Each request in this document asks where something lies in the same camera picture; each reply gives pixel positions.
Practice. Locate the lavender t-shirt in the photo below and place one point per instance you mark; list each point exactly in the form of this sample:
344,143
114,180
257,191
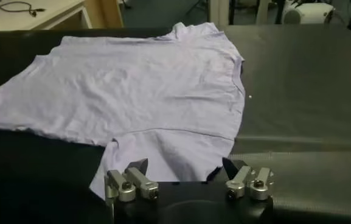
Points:
138,91

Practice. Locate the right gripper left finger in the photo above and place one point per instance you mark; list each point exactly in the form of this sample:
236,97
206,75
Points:
132,182

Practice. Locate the tall white cardboard box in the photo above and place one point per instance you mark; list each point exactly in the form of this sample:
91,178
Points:
219,12

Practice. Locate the black wrinkled table cover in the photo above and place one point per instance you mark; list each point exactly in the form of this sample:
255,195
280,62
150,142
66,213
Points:
300,91

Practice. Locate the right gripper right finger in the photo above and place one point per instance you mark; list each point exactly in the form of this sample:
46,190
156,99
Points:
260,182

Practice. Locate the white table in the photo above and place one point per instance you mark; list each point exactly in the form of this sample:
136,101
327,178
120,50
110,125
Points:
56,12

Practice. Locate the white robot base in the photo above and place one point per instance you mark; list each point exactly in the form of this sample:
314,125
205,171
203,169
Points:
307,13

